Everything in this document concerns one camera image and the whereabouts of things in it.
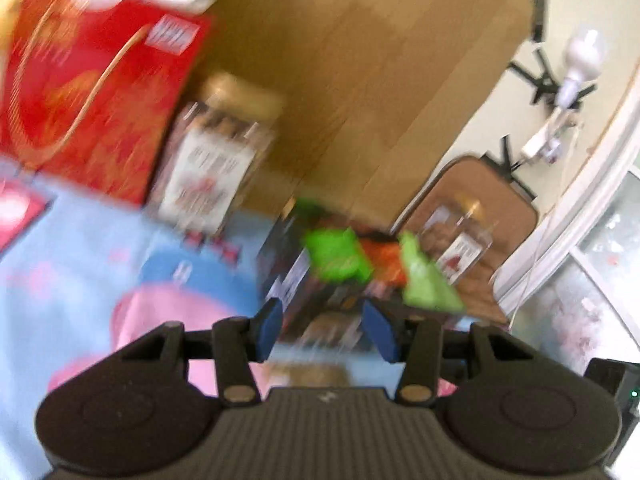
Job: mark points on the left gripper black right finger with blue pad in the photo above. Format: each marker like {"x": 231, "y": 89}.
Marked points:
{"x": 431, "y": 354}

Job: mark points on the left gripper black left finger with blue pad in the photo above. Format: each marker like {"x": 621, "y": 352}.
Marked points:
{"x": 233, "y": 344}

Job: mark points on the green snack pouch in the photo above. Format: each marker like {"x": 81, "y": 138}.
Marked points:
{"x": 336, "y": 256}
{"x": 426, "y": 287}

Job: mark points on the clear peanut snack packet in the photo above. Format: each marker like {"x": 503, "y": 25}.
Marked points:
{"x": 319, "y": 355}

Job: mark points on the orange red snack packet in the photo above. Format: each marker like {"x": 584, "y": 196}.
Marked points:
{"x": 385, "y": 259}

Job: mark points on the black sheep print box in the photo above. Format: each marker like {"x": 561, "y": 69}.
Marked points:
{"x": 314, "y": 311}

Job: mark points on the clear jar on chair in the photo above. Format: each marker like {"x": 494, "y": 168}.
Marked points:
{"x": 455, "y": 236}

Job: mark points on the brown chair cushion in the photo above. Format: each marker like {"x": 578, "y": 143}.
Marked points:
{"x": 509, "y": 211}

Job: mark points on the blue cartoon pig tablecloth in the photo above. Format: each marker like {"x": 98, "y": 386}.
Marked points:
{"x": 84, "y": 260}

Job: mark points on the nut jar gold lid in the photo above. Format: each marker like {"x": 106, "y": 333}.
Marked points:
{"x": 216, "y": 145}

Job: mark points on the black device green light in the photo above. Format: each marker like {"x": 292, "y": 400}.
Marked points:
{"x": 621, "y": 380}

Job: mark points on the white power strip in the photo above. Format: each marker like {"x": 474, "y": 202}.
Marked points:
{"x": 546, "y": 145}

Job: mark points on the red gift bag gold pattern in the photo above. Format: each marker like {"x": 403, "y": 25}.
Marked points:
{"x": 90, "y": 88}

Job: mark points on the white light bulb socket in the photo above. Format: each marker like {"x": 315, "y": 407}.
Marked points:
{"x": 584, "y": 56}

